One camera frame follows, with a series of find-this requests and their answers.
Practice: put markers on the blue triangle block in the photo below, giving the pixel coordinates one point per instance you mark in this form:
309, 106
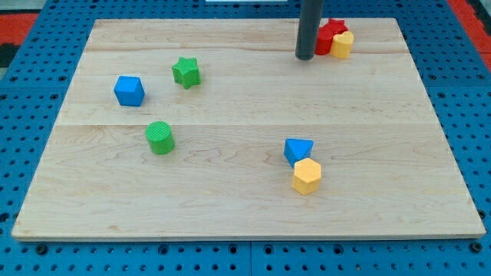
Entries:
296, 150

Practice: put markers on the yellow hexagon block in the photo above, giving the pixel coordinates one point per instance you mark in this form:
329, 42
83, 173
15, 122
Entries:
306, 176

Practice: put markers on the green cylinder block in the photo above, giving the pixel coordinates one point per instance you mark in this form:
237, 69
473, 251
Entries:
160, 137

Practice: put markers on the green star block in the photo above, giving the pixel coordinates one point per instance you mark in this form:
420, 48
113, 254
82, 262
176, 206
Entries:
186, 72

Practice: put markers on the blue cube block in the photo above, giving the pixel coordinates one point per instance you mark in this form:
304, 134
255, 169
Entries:
129, 91

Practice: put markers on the yellow heart block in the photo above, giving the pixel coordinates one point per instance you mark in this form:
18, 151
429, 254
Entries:
342, 44

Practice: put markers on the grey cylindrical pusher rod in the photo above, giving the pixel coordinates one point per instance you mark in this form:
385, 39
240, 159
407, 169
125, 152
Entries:
309, 21

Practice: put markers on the wooden board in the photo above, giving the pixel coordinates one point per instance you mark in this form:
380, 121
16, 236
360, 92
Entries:
388, 172

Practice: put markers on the red star block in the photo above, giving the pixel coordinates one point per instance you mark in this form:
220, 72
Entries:
336, 26

